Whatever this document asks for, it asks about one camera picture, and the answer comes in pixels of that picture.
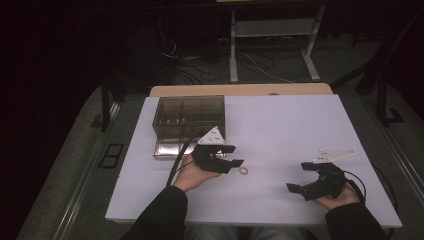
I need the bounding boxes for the bundle of black floor cables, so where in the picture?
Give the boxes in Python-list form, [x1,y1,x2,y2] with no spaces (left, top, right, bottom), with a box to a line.
[159,36,231,85]

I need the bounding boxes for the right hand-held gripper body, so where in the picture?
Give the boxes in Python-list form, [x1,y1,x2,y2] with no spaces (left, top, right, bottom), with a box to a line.
[308,149,357,202]

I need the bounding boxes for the person's left hand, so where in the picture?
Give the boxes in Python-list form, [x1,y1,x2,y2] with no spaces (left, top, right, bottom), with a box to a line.
[173,153,221,194]

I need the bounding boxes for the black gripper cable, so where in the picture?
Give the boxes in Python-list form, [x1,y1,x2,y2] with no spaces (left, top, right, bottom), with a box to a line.
[165,133,204,188]
[343,169,368,205]

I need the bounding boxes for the white metal table frame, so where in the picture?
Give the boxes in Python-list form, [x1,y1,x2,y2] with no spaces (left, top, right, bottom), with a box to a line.
[229,4,326,84]

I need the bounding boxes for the metal floor rail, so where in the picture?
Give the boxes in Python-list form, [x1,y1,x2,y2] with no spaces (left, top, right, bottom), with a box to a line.
[53,99,123,240]
[379,126,424,208]

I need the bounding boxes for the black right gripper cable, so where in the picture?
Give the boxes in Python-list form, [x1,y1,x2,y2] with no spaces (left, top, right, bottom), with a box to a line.
[343,169,368,205]

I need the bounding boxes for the white floor cable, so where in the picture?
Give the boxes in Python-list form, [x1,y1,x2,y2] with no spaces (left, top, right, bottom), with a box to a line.
[239,51,295,84]

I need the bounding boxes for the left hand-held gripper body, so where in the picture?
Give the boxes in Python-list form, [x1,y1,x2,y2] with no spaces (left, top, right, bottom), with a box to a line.
[191,125,232,174]

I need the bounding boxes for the person's legs in jeans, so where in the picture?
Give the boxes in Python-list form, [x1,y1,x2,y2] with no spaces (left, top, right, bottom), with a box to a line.
[184,224,306,240]

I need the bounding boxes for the black metal stand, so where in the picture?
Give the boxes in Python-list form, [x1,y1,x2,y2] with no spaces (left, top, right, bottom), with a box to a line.
[90,78,126,132]
[375,79,405,127]

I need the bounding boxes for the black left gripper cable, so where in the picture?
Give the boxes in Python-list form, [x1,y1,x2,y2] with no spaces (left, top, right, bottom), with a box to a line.
[165,133,204,188]

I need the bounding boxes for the smoked clear plastic drawer box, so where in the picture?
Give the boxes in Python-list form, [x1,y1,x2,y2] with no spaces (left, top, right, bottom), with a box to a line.
[151,95,227,144]

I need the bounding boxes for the person's right hand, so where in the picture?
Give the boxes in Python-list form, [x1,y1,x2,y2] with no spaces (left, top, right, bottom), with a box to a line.
[313,184,361,212]

